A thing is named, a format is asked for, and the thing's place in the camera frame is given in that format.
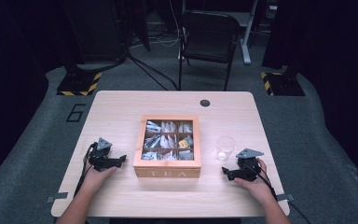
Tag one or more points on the wooden tea box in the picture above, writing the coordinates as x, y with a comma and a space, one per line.
167, 170

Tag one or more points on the dark curtain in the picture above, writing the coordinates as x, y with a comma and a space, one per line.
341, 77
9, 93

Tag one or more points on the clear glass cup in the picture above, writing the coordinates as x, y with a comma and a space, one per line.
226, 147

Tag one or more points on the grey tape strip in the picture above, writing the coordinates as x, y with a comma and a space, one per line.
286, 197
57, 197

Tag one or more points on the white desk leg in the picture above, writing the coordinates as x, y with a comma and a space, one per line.
247, 46

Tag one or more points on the person's right hand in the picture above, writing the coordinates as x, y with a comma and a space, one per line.
259, 188

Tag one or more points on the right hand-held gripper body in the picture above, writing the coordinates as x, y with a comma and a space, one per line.
248, 169

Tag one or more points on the black folding chair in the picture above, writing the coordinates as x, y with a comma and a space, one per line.
209, 31

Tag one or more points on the black equipment cabinet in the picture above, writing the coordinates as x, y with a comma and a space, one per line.
96, 28

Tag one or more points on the black stand base striped edge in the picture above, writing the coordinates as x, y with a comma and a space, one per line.
79, 82
284, 84

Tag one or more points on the black table grommet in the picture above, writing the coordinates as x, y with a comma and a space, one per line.
204, 103

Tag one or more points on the heap of assorted tea packets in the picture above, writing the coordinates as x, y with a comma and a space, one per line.
164, 141

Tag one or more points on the person's left hand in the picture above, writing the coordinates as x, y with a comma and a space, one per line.
94, 179

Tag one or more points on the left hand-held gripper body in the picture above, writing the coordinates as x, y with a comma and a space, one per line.
101, 157

